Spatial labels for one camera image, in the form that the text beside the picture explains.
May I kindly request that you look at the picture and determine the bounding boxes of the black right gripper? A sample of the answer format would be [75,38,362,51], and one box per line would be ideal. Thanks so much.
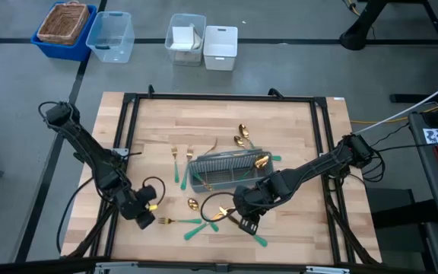
[233,178,281,218]

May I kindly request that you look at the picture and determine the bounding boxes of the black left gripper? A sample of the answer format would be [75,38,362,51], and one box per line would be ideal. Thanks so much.
[119,185,158,221]

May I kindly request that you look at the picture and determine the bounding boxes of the grey plastic cutlery basket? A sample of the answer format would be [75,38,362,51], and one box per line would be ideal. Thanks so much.
[186,148,275,194]

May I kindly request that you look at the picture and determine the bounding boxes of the clear plastic bin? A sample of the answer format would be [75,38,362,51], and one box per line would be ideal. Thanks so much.
[164,13,208,67]

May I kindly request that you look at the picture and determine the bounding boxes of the white plastic bin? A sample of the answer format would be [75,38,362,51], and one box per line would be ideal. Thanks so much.
[202,25,239,72]

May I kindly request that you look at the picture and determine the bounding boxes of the black furniture base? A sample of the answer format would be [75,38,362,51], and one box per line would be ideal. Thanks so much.
[365,186,438,274]

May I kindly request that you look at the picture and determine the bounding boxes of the black crossbar silver brackets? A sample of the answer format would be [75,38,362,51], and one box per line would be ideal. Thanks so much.
[0,255,425,274]

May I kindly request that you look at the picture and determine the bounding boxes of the white cardboard box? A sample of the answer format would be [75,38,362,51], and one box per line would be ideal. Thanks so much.
[170,23,202,51]

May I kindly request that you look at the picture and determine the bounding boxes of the blue plastic bin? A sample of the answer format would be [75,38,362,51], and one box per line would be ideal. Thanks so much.
[30,2,98,62]

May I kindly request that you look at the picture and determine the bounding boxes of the dark grey side table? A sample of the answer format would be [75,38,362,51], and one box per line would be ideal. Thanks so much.
[407,97,438,231]

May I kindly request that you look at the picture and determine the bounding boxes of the black stand foot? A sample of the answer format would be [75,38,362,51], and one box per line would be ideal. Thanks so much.
[338,0,382,52]

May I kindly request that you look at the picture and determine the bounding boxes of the brown wicker basket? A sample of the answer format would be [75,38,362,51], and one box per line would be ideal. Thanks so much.
[36,1,90,46]

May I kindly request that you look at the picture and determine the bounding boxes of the black left camera cable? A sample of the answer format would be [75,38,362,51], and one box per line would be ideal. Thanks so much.
[141,175,167,212]

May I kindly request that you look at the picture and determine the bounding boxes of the black camera cable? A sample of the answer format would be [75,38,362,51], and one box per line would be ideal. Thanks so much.
[199,191,241,224]
[141,175,167,212]

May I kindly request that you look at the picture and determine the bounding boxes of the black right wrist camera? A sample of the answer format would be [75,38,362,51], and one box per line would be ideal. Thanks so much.
[239,215,260,236]

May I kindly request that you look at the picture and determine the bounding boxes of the black right camera cable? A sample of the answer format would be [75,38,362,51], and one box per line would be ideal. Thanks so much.
[199,191,241,224]

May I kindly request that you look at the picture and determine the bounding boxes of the black power cable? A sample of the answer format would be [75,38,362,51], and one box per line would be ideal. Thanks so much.
[56,167,108,255]

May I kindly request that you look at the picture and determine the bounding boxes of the clear bin teal handles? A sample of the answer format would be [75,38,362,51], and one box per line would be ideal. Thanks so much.
[85,10,135,64]

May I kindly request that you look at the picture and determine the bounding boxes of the black thin cable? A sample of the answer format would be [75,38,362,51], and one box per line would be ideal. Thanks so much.
[351,121,438,183]

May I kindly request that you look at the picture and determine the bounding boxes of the yellow floor cable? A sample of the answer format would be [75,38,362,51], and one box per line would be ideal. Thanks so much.
[350,97,438,125]

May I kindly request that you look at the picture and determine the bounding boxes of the white cable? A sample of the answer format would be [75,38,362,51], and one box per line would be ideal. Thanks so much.
[354,74,438,134]

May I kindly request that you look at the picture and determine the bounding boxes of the yellow hanging cable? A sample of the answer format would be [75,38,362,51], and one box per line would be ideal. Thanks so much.
[341,0,360,17]

